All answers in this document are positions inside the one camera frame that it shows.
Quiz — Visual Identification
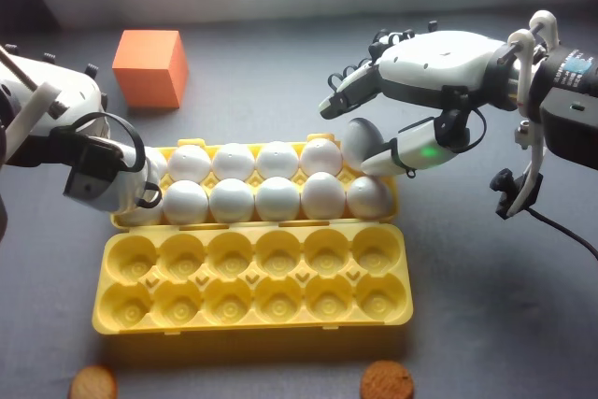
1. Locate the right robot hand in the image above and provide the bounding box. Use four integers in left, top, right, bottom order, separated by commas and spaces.
319, 20, 509, 180

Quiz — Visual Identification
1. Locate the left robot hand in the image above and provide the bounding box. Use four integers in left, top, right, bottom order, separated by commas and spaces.
0, 43, 164, 217

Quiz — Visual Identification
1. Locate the yellow egg carton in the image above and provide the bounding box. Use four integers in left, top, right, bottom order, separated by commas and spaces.
91, 133, 416, 337

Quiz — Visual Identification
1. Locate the orange cube block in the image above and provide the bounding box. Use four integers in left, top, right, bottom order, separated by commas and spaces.
111, 29, 191, 109

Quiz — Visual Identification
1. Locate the grey table cloth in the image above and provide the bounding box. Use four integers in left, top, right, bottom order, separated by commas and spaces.
0, 8, 598, 399

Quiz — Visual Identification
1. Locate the round brown cookie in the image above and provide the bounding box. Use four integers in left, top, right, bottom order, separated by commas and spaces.
69, 364, 119, 399
360, 360, 415, 399

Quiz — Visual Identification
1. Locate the black cable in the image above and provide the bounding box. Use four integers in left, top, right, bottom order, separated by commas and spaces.
526, 206, 598, 263

